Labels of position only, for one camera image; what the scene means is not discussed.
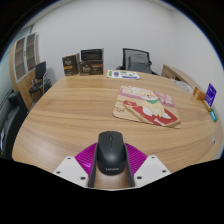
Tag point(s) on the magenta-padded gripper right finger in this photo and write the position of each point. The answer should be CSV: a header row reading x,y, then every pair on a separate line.
x,y
151,168

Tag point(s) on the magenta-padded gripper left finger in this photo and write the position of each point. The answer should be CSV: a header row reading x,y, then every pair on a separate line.
x,y
68,168

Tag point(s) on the black computer mouse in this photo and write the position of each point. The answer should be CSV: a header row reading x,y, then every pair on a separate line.
x,y
111,153

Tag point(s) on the dog print mouse pad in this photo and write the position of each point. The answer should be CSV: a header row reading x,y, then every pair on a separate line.
x,y
146,106

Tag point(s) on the black sofa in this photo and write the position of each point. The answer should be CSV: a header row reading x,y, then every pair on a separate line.
x,y
11,123

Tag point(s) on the teal green small box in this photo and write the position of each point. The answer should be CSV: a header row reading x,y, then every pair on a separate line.
x,y
213,115

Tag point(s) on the round printed white sheet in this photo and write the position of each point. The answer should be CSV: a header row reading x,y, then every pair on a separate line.
x,y
183,86

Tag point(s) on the orange box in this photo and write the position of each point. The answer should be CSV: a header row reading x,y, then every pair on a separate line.
x,y
199,94

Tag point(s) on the purple card sign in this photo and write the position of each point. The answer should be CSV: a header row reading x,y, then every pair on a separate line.
x,y
210,94

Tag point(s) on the white sticker sheet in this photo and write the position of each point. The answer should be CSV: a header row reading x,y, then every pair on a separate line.
x,y
122,74

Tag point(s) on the wooden side desk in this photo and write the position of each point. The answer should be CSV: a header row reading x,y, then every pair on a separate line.
x,y
173,71

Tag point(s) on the wooden shelf unit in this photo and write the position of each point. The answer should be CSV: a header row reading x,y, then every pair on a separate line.
x,y
20,80

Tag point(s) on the black visitor chair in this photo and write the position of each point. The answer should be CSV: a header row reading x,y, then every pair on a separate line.
x,y
40,70

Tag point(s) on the small brown cardboard box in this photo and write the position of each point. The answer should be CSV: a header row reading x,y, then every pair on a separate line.
x,y
70,65

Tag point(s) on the grey backpack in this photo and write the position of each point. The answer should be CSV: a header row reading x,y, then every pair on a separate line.
x,y
139,63

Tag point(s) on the black box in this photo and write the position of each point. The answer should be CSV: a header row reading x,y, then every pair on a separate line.
x,y
91,54

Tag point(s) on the black mesh office chair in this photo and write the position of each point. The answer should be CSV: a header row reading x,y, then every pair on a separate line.
x,y
126,55

